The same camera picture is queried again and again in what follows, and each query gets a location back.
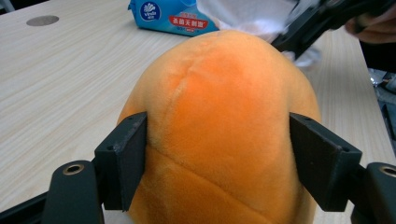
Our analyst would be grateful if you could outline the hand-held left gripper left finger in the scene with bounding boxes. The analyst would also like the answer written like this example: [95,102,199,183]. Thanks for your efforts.
[93,111,149,213]

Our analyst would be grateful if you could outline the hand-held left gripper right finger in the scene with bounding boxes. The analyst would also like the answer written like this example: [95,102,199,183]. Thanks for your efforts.
[289,112,363,213]

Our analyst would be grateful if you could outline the white wet wipe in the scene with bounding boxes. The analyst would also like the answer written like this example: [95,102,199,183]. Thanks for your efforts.
[196,0,321,68]

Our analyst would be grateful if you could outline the orange plush toy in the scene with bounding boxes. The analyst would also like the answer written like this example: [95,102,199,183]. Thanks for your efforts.
[116,29,322,224]

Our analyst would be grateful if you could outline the blue wet wipes pack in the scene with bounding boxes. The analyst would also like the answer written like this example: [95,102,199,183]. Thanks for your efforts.
[128,0,220,37]

